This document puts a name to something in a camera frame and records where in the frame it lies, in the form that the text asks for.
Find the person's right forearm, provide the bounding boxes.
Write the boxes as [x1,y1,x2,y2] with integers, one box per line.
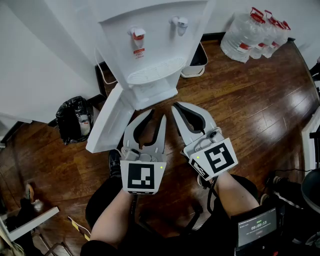
[214,170,261,219]

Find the white slotted drip tray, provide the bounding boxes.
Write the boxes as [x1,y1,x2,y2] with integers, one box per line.
[126,57,187,86]

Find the white dispenser tap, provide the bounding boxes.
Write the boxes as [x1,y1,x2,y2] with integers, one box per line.
[168,15,189,37]

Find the red dispenser tap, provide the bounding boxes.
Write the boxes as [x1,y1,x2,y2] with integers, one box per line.
[127,24,147,50]

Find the black chest-mounted screen device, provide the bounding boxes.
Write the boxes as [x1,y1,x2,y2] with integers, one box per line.
[229,206,286,256]

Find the metal frame stool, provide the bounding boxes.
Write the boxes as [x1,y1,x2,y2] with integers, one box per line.
[30,232,74,256]

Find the white water dispenser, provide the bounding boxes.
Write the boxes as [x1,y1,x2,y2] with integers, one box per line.
[96,0,217,112]

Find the black round chair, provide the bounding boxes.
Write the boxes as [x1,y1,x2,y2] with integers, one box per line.
[299,167,320,210]

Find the person's black trousers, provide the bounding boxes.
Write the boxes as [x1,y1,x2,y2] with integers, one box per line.
[84,173,260,241]

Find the white plastic bin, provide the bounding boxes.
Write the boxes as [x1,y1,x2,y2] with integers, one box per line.
[180,41,209,79]

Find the white partition panel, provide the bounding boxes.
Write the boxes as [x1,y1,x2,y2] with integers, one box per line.
[300,109,320,171]

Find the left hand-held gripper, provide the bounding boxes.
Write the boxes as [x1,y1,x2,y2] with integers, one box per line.
[119,108,168,195]

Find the person's black shirt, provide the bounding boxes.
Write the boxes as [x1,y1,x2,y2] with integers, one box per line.
[79,224,238,256]

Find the clear water bottle red cap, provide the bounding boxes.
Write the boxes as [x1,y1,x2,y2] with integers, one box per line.
[263,20,285,59]
[220,6,266,64]
[274,20,292,49]
[249,9,276,60]

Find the white shelf board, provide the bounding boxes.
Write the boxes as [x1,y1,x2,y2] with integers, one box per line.
[0,205,61,242]

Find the trash bin with black bag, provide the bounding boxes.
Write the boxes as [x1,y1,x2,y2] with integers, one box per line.
[55,95,95,146]

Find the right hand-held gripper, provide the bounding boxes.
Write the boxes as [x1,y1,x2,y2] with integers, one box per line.
[170,100,239,182]

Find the yellow black striped bar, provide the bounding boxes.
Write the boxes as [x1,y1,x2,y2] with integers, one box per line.
[67,215,91,242]

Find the person's left black shoe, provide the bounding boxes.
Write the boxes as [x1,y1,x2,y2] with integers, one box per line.
[107,149,123,179]

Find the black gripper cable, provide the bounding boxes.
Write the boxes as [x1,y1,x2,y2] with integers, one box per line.
[129,193,139,221]
[205,178,219,216]

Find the black chair base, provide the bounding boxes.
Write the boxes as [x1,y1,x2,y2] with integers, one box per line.
[136,201,204,232]

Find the white power cable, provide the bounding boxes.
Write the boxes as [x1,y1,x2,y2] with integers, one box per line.
[94,47,118,86]

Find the person's left forearm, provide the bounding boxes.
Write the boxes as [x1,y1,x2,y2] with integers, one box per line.
[89,187,137,249]

